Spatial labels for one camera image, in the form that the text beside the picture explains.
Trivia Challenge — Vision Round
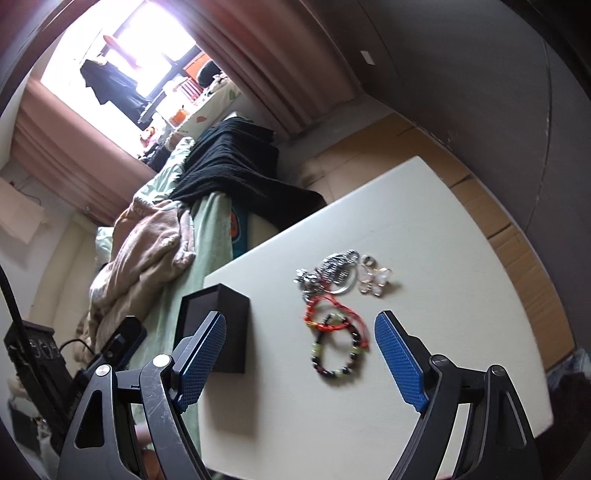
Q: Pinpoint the hanging dark clothing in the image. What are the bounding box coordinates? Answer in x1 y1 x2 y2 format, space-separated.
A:
79 58 151 123

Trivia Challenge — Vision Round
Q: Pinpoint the cream padded headboard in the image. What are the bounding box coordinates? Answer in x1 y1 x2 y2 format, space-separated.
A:
25 216 116 333

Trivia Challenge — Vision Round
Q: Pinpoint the red string bracelet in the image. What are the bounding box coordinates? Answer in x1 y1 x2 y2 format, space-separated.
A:
302 295 373 352

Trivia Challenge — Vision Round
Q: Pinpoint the silver charm bracelet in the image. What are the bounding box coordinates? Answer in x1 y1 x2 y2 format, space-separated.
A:
293 248 362 297

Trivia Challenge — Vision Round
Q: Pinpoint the beige fleece blanket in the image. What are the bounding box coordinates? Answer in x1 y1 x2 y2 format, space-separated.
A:
76 198 198 367

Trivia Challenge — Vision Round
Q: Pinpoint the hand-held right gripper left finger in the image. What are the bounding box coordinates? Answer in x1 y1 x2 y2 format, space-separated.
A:
56 310 228 480

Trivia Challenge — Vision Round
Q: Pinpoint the beige cloth on wall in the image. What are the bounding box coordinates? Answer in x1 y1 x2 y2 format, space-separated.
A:
0 177 45 244

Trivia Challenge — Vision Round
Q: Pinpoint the black cable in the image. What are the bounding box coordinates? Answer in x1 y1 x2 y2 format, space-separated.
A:
0 265 25 334

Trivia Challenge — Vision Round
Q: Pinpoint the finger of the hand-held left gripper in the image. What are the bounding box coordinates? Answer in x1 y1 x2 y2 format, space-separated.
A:
98 316 147 371

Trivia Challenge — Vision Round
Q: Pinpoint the patterned white cloth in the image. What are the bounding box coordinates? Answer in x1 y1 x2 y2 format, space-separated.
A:
157 76 244 136

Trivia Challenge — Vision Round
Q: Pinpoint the light green bed sheet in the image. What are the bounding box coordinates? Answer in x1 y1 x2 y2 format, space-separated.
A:
95 136 252 462

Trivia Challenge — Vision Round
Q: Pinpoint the black jewelry box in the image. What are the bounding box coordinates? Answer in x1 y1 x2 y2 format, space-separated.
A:
175 283 250 374

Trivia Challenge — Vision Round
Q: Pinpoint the orange box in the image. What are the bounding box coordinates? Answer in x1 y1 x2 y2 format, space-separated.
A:
182 52 209 78

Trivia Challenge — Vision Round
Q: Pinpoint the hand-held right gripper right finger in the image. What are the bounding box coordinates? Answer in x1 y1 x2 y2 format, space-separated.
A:
374 310 539 480

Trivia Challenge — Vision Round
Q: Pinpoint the green and black beaded bracelet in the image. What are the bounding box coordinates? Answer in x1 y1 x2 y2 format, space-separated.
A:
311 312 366 380

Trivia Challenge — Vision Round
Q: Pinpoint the pink curtain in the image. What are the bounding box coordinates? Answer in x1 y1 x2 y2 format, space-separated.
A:
191 0 366 136
10 78 158 227

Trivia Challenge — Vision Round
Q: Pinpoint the black knit blanket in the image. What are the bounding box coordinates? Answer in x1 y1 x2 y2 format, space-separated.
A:
168 117 327 232

